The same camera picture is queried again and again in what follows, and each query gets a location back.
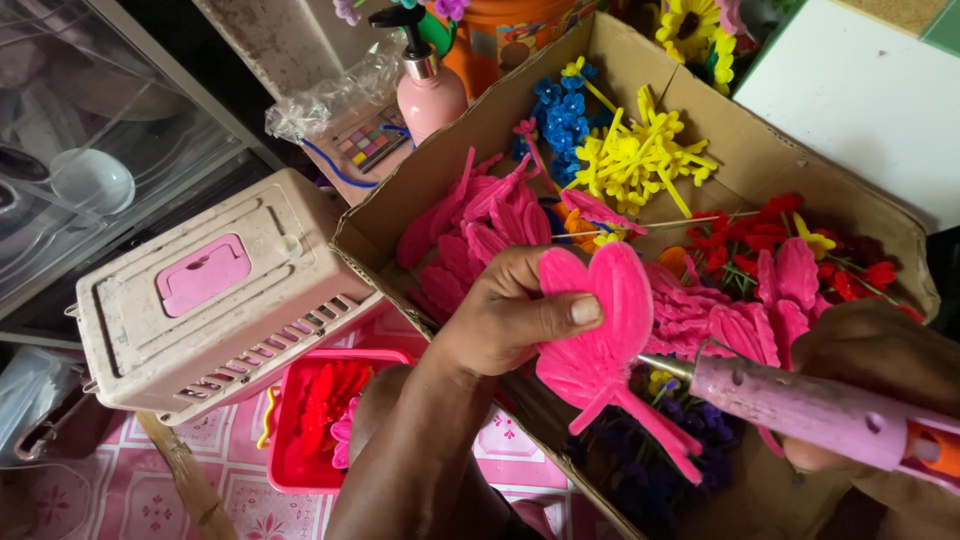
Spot person's right hand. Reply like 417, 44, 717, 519
780, 298, 960, 526

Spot person's left hand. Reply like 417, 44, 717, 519
430, 243, 606, 378

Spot pink hot glue gun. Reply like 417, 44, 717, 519
637, 351, 960, 500

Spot pink pipe cleaner butterfly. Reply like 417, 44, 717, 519
534, 240, 706, 486

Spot heap of purple fuzzy flowers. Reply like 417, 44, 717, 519
562, 367, 747, 530

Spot heap of pink fuzzy butterflies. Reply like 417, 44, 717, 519
643, 236, 835, 372

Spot small yellow fuzzy flower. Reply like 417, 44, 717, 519
791, 211, 838, 261

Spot heap of red fuzzy flowers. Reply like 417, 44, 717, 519
684, 192, 925, 325

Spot thin wooden skewer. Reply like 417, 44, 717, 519
551, 210, 763, 240

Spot brown cardboard box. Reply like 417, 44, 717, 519
330, 11, 942, 540

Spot pink fuzzy leaf piece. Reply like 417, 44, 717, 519
558, 187, 648, 236

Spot orange fuzzy flower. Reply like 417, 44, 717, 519
551, 202, 625, 255

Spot heap of yellow fuzzy flowers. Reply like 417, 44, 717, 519
561, 56, 721, 220

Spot white board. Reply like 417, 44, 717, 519
732, 0, 960, 234

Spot heap of pink fuzzy wings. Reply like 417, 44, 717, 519
395, 146, 556, 325

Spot bunch of blue fuzzy flowers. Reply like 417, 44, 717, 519
511, 63, 601, 189

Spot bunch of yellow sunflowers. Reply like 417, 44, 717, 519
652, 0, 741, 98

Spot red fuzzy flowers in tub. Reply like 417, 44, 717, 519
298, 360, 376, 459

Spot orange plastic bucket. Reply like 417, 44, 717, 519
442, 0, 601, 103

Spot pink pump bottle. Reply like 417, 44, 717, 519
367, 5, 471, 148

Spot pink plastic tub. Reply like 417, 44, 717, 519
265, 346, 418, 497

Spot eyeshadow palette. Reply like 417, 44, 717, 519
333, 105, 414, 175

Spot blue pipe cleaner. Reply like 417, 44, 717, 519
299, 123, 415, 191

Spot purple fuzzy flowers bunch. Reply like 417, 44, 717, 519
333, 0, 472, 28

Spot clear plastic bag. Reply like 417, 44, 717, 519
263, 32, 411, 145

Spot beige plastic carrier pink latch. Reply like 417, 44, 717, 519
64, 168, 387, 428

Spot wooden stick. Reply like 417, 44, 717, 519
134, 410, 242, 540

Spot pink patterned mat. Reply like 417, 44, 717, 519
0, 300, 625, 540

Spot crumpled grey plastic bag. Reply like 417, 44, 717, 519
0, 343, 115, 471

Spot clear plastic drawer cabinet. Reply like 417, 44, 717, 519
0, 0, 285, 325

